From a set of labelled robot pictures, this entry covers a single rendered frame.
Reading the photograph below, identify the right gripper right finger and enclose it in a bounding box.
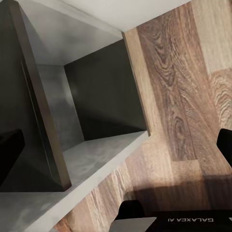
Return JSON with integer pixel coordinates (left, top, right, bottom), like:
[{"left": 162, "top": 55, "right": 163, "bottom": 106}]
[{"left": 217, "top": 128, "right": 232, "bottom": 167}]

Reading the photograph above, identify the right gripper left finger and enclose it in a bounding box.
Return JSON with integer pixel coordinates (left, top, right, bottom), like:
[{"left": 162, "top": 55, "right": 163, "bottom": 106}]
[{"left": 0, "top": 129, "right": 25, "bottom": 186}]

